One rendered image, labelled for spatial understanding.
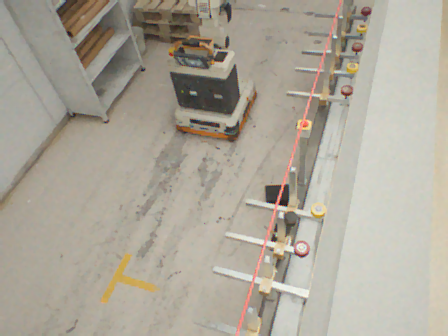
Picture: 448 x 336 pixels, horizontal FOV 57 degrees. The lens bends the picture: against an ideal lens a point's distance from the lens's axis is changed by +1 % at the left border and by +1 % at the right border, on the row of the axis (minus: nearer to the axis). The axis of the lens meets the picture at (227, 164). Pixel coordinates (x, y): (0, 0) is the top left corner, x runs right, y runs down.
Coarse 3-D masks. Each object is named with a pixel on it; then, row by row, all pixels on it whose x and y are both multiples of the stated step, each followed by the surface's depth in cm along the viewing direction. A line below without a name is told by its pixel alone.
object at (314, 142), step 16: (336, 64) 327; (336, 80) 316; (320, 112) 295; (320, 128) 285; (320, 144) 284; (304, 192) 252; (288, 240) 233; (288, 256) 226; (272, 304) 210; (272, 320) 206
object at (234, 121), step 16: (240, 80) 395; (240, 96) 381; (256, 96) 409; (176, 112) 378; (192, 112) 374; (208, 112) 372; (240, 112) 371; (176, 128) 391; (192, 128) 384; (208, 128) 376; (240, 128) 379
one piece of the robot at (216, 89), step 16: (176, 48) 328; (208, 48) 317; (176, 64) 339; (208, 64) 329; (224, 64) 327; (176, 80) 353; (192, 80) 346; (208, 80) 340; (224, 80) 335; (176, 96) 369; (192, 96) 362; (208, 96) 355; (224, 96) 348; (224, 112) 364
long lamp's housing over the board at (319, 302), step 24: (384, 0) 74; (360, 72) 67; (360, 96) 61; (360, 120) 56; (360, 144) 53; (336, 192) 52; (336, 216) 48; (336, 240) 45; (336, 264) 43; (312, 288) 45; (312, 312) 42
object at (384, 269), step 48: (432, 0) 58; (384, 48) 52; (432, 48) 51; (384, 96) 47; (432, 96) 46; (384, 144) 42; (432, 144) 42; (384, 192) 39; (432, 192) 38; (384, 240) 36; (336, 288) 33; (384, 288) 33
